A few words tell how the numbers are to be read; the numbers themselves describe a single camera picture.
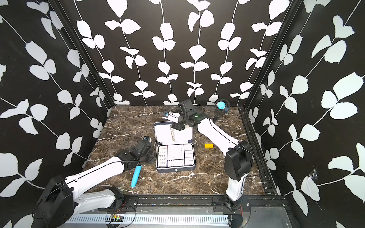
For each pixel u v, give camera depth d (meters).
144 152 0.65
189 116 0.65
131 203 0.73
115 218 0.70
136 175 0.82
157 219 0.70
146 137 0.76
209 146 0.95
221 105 0.86
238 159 0.46
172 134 0.88
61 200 0.39
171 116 0.70
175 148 0.88
